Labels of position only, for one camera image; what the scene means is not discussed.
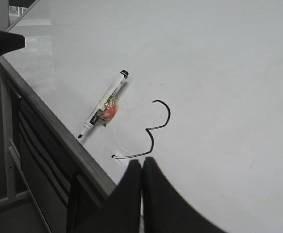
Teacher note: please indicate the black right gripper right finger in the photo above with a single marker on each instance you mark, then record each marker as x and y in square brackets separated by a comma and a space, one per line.
[165, 210]

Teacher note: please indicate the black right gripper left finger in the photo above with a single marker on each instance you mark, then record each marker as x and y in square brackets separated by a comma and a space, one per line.
[120, 213]

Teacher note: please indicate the black whiteboard marker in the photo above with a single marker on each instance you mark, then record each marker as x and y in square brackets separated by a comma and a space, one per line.
[106, 101]

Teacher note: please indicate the white whiteboard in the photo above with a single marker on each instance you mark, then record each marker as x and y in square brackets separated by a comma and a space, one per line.
[204, 95]

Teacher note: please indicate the red magnet taped to marker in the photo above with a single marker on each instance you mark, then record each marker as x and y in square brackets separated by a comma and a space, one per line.
[109, 111]

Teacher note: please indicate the whiteboard metal stand frame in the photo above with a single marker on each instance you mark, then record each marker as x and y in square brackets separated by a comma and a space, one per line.
[11, 159]

